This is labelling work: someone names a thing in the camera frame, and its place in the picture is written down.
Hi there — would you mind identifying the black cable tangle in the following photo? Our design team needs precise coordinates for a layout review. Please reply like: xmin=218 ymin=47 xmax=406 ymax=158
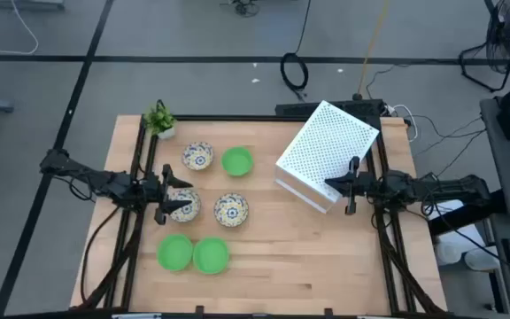
xmin=220 ymin=0 xmax=261 ymax=19

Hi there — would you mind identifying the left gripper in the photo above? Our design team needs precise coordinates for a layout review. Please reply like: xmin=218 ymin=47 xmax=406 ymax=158
xmin=143 ymin=163 xmax=194 ymax=226

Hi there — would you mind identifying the white paper sheet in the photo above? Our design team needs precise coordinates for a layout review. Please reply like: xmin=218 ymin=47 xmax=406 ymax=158
xmin=425 ymin=198 xmax=477 ymax=243

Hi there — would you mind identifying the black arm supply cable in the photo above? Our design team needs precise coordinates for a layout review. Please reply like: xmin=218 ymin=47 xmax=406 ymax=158
xmin=79 ymin=206 xmax=121 ymax=307

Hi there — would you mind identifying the white round container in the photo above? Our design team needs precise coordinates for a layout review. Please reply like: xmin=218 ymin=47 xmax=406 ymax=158
xmin=464 ymin=247 xmax=499 ymax=272
xmin=434 ymin=241 xmax=462 ymax=267

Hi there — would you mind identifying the black coiled cable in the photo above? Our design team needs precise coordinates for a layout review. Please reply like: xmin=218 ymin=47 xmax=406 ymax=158
xmin=280 ymin=0 xmax=313 ymax=103

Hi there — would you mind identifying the black aluminium table frame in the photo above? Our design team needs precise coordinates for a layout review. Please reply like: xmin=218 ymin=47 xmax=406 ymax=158
xmin=69 ymin=113 xmax=451 ymax=319

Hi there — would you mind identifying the black power strip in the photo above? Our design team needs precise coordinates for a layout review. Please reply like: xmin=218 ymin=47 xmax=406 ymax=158
xmin=274 ymin=99 xmax=384 ymax=119

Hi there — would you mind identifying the green plastic bowl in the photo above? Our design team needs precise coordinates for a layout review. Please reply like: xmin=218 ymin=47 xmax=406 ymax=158
xmin=156 ymin=233 xmax=194 ymax=272
xmin=220 ymin=145 xmax=255 ymax=178
xmin=192 ymin=237 xmax=231 ymax=276

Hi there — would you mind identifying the blue yellow patterned ceramic bowl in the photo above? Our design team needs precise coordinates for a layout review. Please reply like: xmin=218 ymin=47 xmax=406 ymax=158
xmin=213 ymin=192 xmax=250 ymax=229
xmin=182 ymin=141 xmax=215 ymax=172
xmin=166 ymin=189 xmax=202 ymax=223

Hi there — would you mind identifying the small potted green plant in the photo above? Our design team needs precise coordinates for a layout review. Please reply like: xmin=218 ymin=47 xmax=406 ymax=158
xmin=143 ymin=99 xmax=178 ymax=141

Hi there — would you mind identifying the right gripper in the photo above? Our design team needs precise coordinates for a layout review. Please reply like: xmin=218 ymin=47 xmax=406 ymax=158
xmin=324 ymin=155 xmax=374 ymax=217

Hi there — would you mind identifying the white cable with plug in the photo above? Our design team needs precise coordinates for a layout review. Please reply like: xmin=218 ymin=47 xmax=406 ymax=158
xmin=390 ymin=104 xmax=418 ymax=144

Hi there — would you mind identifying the yellow cable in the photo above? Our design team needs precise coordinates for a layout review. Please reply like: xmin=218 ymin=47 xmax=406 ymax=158
xmin=356 ymin=0 xmax=391 ymax=97

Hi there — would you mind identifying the black desk beam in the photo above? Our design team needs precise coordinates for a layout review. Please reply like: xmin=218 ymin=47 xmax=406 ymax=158
xmin=427 ymin=190 xmax=508 ymax=237

